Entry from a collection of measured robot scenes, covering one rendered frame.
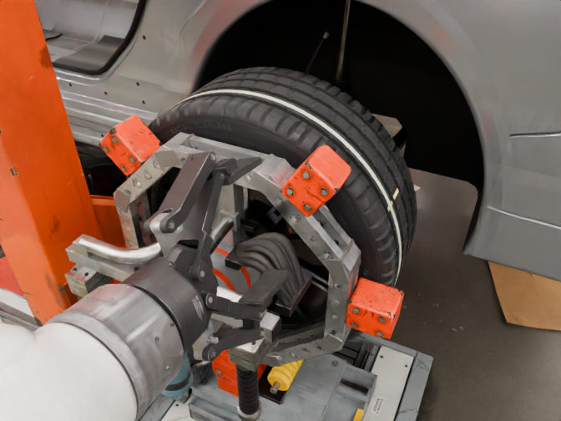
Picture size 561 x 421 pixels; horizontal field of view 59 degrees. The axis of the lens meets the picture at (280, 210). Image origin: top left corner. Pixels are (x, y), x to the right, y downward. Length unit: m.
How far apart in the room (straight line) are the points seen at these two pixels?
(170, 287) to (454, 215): 2.40
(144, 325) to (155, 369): 0.03
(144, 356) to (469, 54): 0.88
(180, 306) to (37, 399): 0.13
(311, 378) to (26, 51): 1.18
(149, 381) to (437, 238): 2.26
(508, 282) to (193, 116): 1.76
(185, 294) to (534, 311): 2.04
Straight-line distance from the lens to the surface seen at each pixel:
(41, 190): 1.14
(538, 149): 1.14
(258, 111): 0.92
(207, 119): 0.97
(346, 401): 1.70
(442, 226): 2.62
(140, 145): 1.03
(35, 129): 1.10
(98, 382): 0.32
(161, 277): 0.39
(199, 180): 0.44
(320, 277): 1.09
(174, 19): 1.37
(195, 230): 0.45
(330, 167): 0.82
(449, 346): 2.09
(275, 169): 0.85
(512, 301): 2.34
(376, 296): 0.97
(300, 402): 1.59
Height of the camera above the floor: 1.58
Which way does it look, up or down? 38 degrees down
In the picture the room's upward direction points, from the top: straight up
